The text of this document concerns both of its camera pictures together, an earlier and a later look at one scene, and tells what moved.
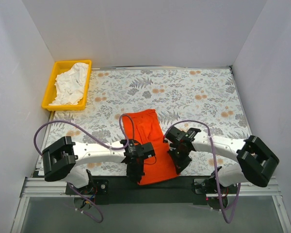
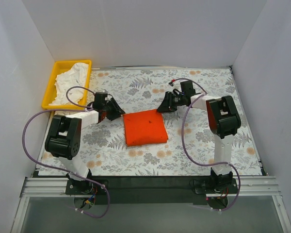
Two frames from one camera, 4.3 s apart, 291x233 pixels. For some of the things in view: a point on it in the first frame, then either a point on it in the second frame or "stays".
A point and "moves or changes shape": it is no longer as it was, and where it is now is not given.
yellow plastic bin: (59, 67) stays
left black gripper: (135, 174) -> (112, 109)
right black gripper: (178, 162) -> (169, 102)
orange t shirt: (144, 126) moves or changes shape
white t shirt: (69, 86) stays
